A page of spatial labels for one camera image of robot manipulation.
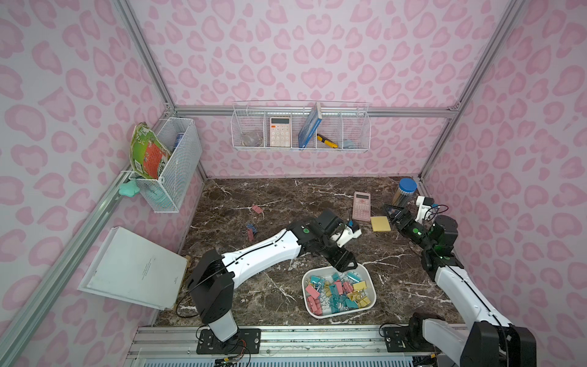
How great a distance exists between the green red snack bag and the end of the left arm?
480 millimetres

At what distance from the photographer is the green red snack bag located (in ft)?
2.23

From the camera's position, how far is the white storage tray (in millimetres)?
779

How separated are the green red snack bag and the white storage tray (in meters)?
0.63

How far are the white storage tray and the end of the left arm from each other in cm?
14

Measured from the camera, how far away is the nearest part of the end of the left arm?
0.57 meters
